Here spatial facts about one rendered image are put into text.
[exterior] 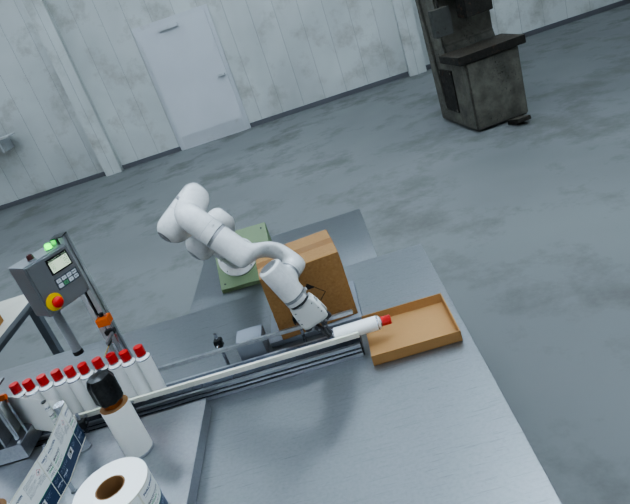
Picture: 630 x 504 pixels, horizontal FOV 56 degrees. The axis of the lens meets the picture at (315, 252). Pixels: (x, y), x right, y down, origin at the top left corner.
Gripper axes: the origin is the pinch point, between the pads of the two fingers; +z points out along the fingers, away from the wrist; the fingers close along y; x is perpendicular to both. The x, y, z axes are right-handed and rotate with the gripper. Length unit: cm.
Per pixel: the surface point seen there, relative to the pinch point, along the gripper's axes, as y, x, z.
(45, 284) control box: 61, -2, -71
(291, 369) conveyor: 16.7, 5.5, 1.6
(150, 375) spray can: 57, 2, -26
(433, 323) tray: -30.5, -0.7, 21.3
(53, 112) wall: 389, -895, -185
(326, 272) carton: -9.1, -18.1, -10.2
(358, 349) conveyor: -5.8, 5.4, 9.7
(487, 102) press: -159, -456, 125
